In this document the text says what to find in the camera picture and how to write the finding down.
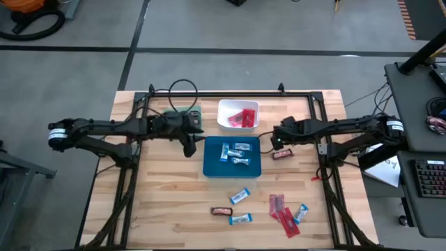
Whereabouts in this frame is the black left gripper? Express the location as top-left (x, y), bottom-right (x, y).
top-left (162, 111), bottom-right (206, 158)

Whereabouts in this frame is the pink candy pile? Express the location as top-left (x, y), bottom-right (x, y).
top-left (426, 116), bottom-right (446, 136)

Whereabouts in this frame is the green translucent plastic bin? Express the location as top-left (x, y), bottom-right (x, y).
top-left (162, 105), bottom-right (203, 129)

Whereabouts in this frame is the blue plastic bin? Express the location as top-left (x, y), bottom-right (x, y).
top-left (203, 135), bottom-right (263, 178)

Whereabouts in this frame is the white plastic bin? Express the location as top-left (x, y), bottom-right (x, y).
top-left (217, 99), bottom-right (261, 132)

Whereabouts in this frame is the white paper sheet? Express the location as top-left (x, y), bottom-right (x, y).
top-left (364, 143), bottom-right (401, 188)

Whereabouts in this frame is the grey desk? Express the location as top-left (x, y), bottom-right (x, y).
top-left (384, 61), bottom-right (446, 238)

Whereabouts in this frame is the black backlit keyboard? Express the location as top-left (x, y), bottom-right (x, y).
top-left (414, 159), bottom-right (446, 199)

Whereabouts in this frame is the black monitor pole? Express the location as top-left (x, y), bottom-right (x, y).
top-left (398, 29), bottom-right (446, 76)

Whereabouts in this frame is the grey side table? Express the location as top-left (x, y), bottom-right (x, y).
top-left (0, 139), bottom-right (57, 251)

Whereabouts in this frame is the hazard-striped floor mat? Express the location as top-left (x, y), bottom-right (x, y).
top-left (397, 0), bottom-right (446, 41)

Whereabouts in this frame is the orange vacuum cleaner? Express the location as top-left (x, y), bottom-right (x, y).
top-left (8, 0), bottom-right (48, 15)

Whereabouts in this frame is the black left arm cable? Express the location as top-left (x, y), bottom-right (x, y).
top-left (168, 79), bottom-right (199, 114)

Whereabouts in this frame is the black vacuum hose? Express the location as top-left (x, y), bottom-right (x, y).
top-left (0, 8), bottom-right (66, 42)

